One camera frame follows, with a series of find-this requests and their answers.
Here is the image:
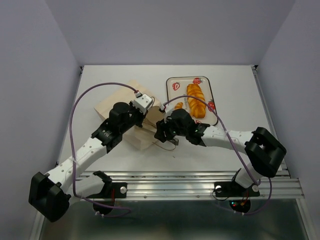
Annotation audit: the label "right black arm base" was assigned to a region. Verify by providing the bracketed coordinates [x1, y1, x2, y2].
[211, 169, 260, 215]

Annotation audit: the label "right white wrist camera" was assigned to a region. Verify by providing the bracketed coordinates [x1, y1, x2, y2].
[159, 103, 175, 119]

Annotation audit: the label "brown paper bag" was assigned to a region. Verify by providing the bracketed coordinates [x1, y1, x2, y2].
[93, 79, 176, 152]

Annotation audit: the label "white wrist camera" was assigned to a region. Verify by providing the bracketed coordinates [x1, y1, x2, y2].
[159, 103, 175, 119]
[132, 91, 154, 114]

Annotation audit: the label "fake croissant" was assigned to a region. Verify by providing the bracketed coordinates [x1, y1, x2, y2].
[174, 102, 184, 110]

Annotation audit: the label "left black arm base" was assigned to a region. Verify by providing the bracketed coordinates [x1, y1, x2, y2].
[81, 171, 132, 218]

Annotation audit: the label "aluminium mounting rail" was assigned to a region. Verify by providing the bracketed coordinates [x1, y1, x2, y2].
[74, 170, 305, 201]

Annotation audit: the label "strawberry pattern tray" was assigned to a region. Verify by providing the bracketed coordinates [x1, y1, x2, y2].
[166, 76, 219, 126]

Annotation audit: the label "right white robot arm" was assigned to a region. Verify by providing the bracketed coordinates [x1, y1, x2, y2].
[154, 108, 287, 195]

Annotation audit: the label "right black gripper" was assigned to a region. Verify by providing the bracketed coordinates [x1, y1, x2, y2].
[153, 113, 188, 143]

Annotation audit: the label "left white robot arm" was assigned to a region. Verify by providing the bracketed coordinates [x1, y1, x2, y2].
[28, 95, 154, 222]

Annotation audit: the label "orange braided fake bread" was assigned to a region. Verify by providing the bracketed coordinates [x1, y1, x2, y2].
[186, 83, 206, 119]

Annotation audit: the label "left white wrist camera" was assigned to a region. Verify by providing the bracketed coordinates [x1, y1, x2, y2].
[132, 91, 154, 114]

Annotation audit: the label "metal tongs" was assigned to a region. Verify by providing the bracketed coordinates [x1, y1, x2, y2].
[168, 137, 179, 146]

